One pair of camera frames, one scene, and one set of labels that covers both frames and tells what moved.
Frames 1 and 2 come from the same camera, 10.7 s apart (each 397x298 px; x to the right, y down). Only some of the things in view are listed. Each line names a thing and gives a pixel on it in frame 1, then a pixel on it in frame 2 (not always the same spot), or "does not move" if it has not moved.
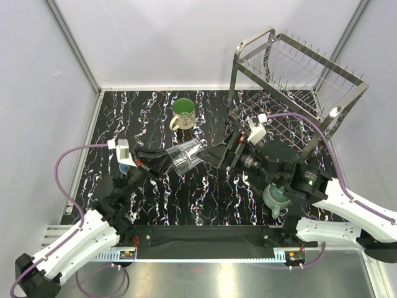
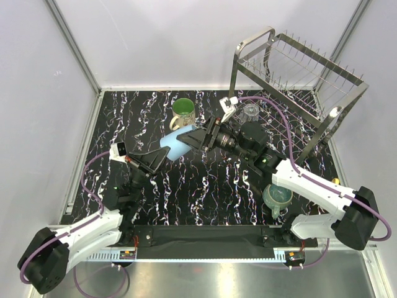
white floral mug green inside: x=184 y=112 does not move
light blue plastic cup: x=123 y=167 -> x=177 y=149
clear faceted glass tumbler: x=185 y=156 -> x=250 y=113
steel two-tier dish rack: x=294 y=90 does not move
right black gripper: x=219 y=155 -> x=201 y=137
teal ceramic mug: x=275 y=199 does not move
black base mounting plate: x=219 y=241 does not move
